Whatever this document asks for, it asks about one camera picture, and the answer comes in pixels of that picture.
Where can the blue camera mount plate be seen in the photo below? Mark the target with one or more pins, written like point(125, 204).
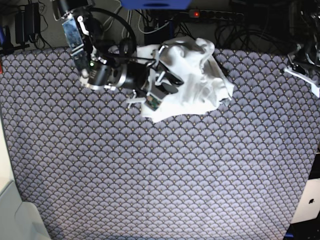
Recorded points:
point(156, 4)

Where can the grey plastic bin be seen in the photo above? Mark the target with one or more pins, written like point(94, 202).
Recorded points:
point(19, 220)

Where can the black equipment on left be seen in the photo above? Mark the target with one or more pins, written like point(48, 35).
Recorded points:
point(27, 24)

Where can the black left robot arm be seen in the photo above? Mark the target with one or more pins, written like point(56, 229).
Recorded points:
point(304, 23)

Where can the white T-shirt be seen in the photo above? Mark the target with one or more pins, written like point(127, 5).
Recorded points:
point(205, 87)

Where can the black power strip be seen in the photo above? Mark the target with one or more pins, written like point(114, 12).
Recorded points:
point(215, 15)

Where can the black box under table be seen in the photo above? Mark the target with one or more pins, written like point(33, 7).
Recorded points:
point(161, 35)

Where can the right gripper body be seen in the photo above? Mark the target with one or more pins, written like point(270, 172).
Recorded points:
point(153, 76)

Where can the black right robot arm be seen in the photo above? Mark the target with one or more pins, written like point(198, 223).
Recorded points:
point(98, 66)

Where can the fan-patterned grey table cloth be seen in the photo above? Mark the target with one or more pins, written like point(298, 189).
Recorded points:
point(96, 170)

